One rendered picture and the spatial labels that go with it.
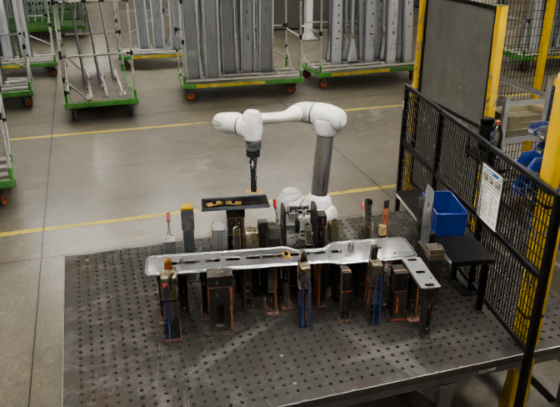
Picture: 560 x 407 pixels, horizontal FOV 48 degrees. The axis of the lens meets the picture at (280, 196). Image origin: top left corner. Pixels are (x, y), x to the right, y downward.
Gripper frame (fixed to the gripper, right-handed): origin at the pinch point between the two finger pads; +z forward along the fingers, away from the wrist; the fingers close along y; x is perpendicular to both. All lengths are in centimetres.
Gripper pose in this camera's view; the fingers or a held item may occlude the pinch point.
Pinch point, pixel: (253, 184)
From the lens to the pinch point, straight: 341.2
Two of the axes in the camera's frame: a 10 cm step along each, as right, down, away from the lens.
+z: 0.0, 9.2, 4.0
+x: 10.0, 0.2, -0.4
